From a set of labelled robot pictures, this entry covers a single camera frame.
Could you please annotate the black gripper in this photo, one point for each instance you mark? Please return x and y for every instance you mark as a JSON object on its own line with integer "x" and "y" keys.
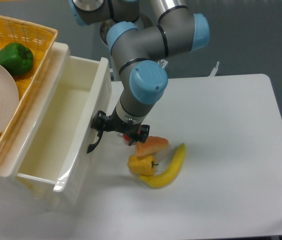
{"x": 115, "y": 124}

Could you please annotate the white drawer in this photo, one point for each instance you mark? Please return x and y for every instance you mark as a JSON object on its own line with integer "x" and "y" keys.
{"x": 57, "y": 155}

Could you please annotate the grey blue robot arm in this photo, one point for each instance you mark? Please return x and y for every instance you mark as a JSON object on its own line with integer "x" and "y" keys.
{"x": 136, "y": 53}

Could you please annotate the white drawer cabinet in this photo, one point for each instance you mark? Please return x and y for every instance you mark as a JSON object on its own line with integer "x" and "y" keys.
{"x": 11, "y": 186}

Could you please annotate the red bell pepper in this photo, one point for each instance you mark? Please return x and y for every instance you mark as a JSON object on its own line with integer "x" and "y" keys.
{"x": 125, "y": 137}

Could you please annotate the orange toast slice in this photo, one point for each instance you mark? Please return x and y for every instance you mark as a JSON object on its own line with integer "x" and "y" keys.
{"x": 153, "y": 144}

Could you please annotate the yellow bell pepper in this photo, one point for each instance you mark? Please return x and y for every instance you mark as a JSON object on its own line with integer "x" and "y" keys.
{"x": 142, "y": 165}

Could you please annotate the yellow banana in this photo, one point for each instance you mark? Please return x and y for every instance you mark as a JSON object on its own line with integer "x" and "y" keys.
{"x": 170, "y": 173}

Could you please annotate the green bell pepper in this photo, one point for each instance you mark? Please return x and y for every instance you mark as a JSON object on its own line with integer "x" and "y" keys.
{"x": 16, "y": 59}

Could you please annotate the yellow woven basket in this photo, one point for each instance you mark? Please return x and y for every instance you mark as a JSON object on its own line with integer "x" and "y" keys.
{"x": 27, "y": 45}

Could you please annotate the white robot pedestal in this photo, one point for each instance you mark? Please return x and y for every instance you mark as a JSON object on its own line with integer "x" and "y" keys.
{"x": 142, "y": 22}

